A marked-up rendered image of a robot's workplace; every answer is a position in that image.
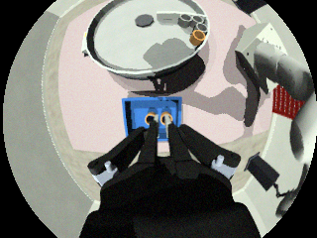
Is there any blue crate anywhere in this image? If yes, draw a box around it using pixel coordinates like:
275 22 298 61
122 97 182 141

